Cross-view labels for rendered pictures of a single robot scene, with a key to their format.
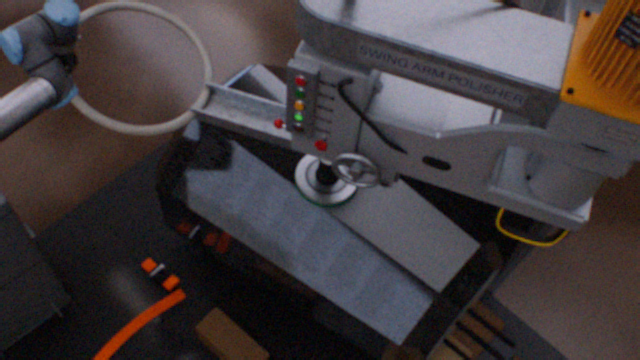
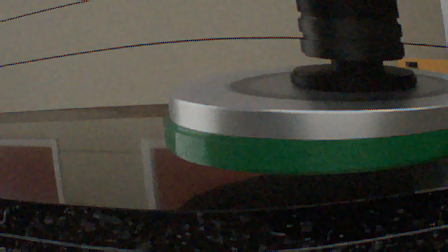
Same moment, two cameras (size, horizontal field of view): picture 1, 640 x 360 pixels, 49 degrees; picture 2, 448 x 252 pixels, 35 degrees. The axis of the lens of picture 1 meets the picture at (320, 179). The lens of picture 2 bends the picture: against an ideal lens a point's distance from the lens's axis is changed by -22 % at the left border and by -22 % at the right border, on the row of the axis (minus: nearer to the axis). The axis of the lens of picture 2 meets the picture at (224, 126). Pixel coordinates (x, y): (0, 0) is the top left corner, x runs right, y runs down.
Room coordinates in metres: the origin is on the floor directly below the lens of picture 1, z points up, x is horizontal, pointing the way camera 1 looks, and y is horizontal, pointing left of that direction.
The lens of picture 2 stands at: (0.88, 0.25, 0.91)
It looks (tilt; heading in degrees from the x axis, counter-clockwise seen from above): 9 degrees down; 334
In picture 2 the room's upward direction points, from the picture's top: 4 degrees counter-clockwise
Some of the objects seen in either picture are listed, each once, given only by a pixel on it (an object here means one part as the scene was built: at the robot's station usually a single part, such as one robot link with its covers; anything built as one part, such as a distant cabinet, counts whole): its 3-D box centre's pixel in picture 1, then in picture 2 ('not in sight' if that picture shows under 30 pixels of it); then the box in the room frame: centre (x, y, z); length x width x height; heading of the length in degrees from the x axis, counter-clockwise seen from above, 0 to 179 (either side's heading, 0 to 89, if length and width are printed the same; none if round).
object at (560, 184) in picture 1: (571, 161); not in sight; (1.09, -0.66, 1.33); 0.19 x 0.19 x 0.20
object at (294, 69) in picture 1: (301, 101); not in sight; (1.17, 0.07, 1.35); 0.08 x 0.03 x 0.28; 75
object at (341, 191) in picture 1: (327, 176); (360, 93); (1.26, -0.02, 0.85); 0.21 x 0.21 x 0.01
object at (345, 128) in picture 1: (365, 99); not in sight; (1.24, -0.10, 1.30); 0.36 x 0.22 x 0.45; 75
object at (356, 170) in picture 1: (360, 161); not in sight; (1.11, -0.11, 1.18); 0.15 x 0.10 x 0.15; 75
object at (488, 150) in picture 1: (469, 142); not in sight; (1.15, -0.40, 1.29); 0.74 x 0.23 x 0.49; 75
